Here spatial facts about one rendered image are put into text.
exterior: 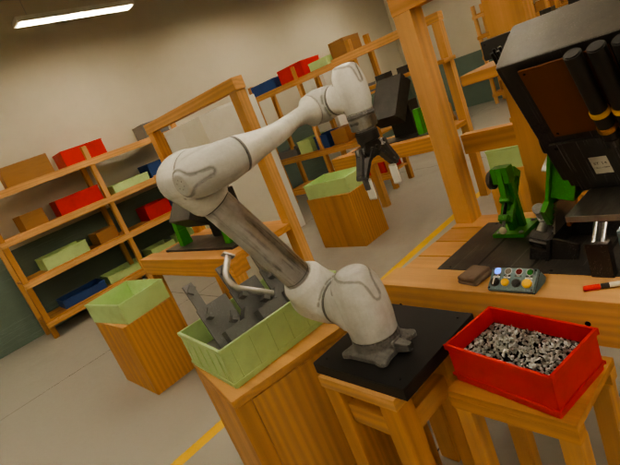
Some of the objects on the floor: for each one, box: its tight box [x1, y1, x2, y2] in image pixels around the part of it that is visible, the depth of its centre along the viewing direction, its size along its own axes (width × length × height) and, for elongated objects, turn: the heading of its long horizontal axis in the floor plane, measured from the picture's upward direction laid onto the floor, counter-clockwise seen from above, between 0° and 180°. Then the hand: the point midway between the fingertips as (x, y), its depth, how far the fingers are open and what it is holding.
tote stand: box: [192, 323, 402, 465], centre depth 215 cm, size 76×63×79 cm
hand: (385, 187), depth 155 cm, fingers open, 13 cm apart
